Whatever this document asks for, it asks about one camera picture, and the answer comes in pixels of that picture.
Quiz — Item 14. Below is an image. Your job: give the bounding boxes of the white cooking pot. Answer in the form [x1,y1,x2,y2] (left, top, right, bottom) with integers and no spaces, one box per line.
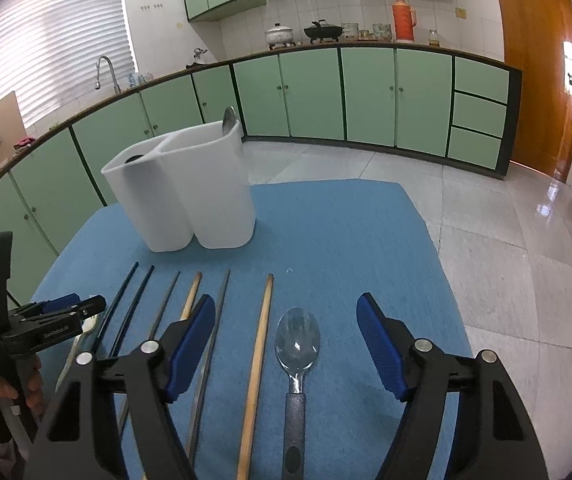
[266,23,295,48]

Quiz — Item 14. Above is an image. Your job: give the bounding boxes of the white utensil holder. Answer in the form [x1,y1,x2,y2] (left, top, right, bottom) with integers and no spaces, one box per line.
[100,121,257,252]

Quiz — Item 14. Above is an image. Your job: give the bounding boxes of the person's left hand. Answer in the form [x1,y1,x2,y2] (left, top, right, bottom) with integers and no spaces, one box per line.
[0,354,45,416]

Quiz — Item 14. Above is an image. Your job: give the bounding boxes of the grey metal chopstick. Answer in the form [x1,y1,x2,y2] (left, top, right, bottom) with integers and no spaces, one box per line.
[148,271,181,342]
[186,269,231,468]

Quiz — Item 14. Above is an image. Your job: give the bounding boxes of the black handled metal spoon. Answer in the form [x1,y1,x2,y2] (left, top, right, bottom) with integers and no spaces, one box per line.
[274,306,323,480]

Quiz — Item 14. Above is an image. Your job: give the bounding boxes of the blue tablecloth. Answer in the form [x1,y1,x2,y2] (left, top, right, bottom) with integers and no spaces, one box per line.
[20,180,472,480]

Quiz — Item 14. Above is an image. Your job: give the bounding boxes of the brown wooden door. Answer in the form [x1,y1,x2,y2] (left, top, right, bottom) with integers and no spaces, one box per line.
[488,0,572,191]

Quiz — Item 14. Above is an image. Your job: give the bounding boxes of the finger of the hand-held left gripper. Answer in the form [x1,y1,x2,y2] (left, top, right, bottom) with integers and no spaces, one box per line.
[24,295,108,324]
[14,293,80,322]

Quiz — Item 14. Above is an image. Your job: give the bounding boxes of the wooden chopstick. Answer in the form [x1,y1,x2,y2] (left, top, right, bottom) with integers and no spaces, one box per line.
[236,273,274,480]
[180,272,203,322]

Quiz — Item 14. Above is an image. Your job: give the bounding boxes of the green cabinet drawer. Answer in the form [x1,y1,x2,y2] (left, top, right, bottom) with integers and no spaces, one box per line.
[451,91,508,137]
[447,126,506,171]
[453,56,509,106]

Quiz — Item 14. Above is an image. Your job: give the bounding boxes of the black wok with lid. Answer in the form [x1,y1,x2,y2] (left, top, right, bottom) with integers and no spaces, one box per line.
[303,20,344,43]

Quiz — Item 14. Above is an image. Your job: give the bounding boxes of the red thermos flask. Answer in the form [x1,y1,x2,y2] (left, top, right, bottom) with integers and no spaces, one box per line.
[392,0,417,43]

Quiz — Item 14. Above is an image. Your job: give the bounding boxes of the green base cabinet run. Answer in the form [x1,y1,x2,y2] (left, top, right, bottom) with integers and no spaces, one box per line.
[0,42,523,311]

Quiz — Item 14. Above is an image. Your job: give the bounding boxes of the metal kitchen faucet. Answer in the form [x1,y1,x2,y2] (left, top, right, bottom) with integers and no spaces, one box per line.
[96,56,122,94]

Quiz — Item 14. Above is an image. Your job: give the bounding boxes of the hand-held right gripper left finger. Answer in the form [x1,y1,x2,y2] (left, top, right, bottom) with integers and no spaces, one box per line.
[24,294,217,480]

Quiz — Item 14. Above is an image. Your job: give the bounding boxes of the black chopstick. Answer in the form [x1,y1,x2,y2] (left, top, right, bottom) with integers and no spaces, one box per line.
[90,261,140,358]
[110,265,156,359]

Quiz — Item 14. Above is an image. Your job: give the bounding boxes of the white window blinds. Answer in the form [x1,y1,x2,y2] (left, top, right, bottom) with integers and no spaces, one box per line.
[0,0,134,128]

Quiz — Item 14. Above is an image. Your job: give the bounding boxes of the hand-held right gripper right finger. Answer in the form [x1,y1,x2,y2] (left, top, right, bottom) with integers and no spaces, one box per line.
[356,291,549,480]

